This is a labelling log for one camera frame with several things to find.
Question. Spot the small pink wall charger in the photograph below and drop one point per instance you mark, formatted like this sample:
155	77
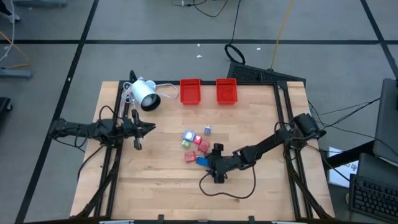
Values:
197	139

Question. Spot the blue box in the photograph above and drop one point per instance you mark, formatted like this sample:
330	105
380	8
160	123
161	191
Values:
202	161

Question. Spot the purple blue wall charger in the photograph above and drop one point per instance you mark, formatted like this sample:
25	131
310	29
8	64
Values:
207	131

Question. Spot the black perforated panel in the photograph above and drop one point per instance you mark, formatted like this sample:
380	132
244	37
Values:
248	73

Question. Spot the person's foot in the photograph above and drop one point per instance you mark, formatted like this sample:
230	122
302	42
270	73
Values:
14	18

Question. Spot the white paper sheet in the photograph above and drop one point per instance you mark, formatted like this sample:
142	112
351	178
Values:
337	179

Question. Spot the white desk lamp black rim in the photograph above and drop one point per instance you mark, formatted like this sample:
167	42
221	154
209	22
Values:
143	91

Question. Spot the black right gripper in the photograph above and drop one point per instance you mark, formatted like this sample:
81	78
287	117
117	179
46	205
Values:
221	163

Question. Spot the light blue wall charger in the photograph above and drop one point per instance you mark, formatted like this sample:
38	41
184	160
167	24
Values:
188	136

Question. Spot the black aluminium table frame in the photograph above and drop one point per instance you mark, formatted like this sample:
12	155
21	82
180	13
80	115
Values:
208	82

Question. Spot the green wall charger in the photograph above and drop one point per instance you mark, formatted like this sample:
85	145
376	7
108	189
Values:
185	143

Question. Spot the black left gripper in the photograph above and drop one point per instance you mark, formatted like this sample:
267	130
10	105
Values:
129	127

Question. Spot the grey floor foot bar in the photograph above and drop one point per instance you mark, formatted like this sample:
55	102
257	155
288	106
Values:
15	73

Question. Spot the red plastic mesh basket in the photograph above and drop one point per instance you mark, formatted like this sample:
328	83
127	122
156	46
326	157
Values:
226	93
190	93

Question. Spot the black keyboard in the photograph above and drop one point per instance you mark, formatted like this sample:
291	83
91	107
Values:
373	196

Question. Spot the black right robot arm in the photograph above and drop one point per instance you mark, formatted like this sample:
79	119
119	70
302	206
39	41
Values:
264	146

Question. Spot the grey laptop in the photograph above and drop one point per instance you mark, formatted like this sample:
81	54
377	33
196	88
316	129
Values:
376	168

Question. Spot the grey monitor back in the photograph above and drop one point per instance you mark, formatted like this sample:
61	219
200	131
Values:
387	124

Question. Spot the black chair caster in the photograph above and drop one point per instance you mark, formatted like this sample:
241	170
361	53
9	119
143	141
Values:
4	104

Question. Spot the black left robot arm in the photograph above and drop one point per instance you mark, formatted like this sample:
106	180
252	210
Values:
77	129

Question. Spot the red wall charger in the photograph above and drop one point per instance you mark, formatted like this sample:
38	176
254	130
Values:
203	146

